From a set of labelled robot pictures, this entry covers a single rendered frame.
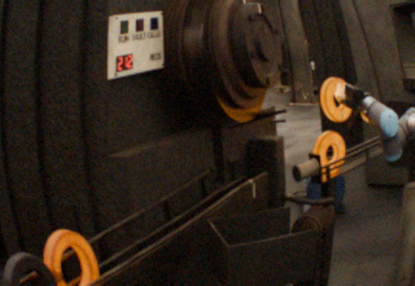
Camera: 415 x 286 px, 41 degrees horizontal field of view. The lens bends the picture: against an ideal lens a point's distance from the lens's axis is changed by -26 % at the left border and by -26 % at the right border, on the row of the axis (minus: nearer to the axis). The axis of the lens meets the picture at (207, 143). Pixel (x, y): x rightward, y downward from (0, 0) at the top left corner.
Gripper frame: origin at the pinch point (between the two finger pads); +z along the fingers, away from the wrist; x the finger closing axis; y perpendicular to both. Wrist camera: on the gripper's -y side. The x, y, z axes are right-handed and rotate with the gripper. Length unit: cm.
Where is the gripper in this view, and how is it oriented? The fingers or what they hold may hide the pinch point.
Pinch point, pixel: (336, 93)
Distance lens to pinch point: 236.8
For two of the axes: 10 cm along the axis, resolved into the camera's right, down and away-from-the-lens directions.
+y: 0.5, -9.2, -3.8
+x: -8.7, 1.4, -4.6
